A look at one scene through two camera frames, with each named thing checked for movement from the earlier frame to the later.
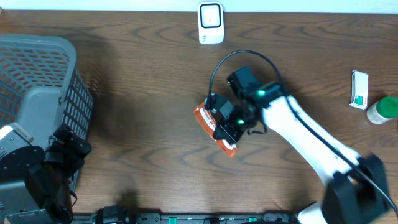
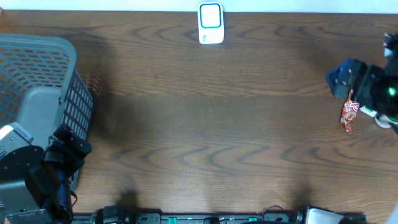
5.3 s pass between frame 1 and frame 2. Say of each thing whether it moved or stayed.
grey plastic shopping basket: stayed
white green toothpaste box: moved
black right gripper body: moved
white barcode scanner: stayed
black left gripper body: stayed
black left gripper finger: stayed
